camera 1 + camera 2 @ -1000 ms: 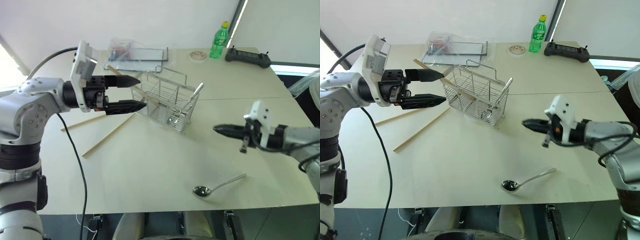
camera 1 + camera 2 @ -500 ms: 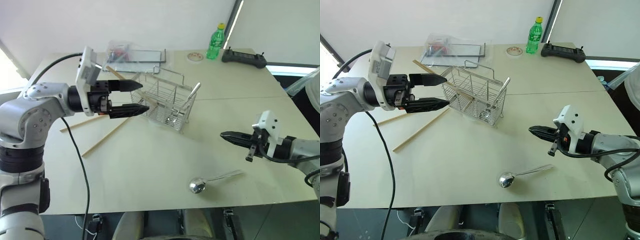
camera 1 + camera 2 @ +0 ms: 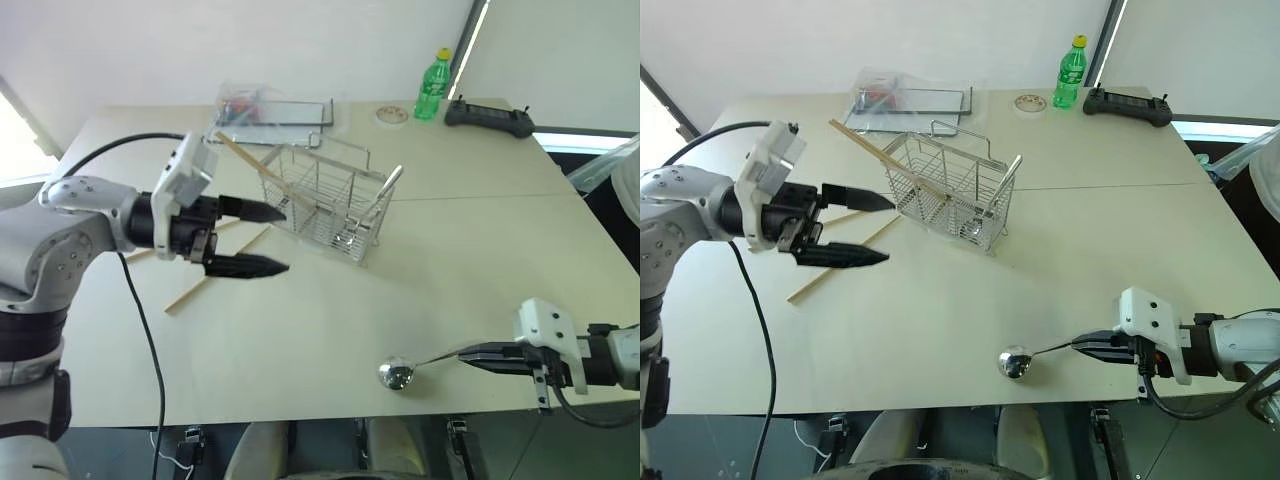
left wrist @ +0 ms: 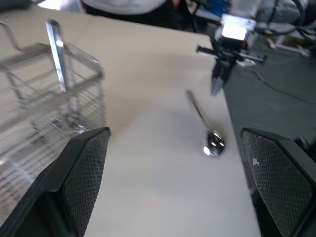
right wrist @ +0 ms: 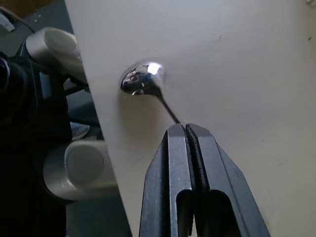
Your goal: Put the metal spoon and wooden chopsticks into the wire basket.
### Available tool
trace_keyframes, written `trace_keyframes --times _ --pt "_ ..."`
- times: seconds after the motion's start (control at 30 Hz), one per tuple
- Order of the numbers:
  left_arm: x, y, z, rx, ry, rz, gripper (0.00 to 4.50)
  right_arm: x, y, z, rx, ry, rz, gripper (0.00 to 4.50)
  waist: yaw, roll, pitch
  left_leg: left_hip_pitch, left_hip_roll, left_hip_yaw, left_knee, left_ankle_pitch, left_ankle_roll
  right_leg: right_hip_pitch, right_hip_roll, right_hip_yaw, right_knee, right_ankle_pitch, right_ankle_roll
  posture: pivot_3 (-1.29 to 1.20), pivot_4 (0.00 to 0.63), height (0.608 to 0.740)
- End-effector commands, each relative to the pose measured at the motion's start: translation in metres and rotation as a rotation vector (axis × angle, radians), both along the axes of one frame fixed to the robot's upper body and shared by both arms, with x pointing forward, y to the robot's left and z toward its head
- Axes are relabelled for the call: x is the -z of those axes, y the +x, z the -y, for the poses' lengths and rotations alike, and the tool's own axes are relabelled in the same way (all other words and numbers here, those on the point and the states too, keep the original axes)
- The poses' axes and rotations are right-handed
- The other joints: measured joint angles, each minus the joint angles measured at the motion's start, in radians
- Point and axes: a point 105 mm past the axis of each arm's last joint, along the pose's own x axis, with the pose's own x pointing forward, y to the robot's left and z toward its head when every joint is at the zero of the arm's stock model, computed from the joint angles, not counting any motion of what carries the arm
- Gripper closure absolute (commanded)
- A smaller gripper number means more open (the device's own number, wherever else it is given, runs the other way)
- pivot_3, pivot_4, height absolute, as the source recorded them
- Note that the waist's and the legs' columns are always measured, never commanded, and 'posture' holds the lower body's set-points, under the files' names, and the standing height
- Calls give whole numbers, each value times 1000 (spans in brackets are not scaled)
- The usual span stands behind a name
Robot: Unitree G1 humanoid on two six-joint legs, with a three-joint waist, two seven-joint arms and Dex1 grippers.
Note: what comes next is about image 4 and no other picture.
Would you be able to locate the blue crate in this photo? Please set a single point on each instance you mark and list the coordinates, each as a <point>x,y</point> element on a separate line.
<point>214,7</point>

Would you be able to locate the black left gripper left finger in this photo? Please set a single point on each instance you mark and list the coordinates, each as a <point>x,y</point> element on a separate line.
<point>84,172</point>

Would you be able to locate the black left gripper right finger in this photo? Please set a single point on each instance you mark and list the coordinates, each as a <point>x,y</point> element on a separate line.
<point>281,180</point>

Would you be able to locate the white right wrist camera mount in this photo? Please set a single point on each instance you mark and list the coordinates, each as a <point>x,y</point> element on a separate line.
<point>234,28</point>

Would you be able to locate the metal spoon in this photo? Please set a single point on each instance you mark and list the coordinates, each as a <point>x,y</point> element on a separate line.
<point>214,144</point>

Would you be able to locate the white stand frame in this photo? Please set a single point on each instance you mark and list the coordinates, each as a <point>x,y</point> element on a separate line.
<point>291,44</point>

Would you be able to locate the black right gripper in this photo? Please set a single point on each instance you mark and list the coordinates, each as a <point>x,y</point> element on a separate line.
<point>229,50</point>

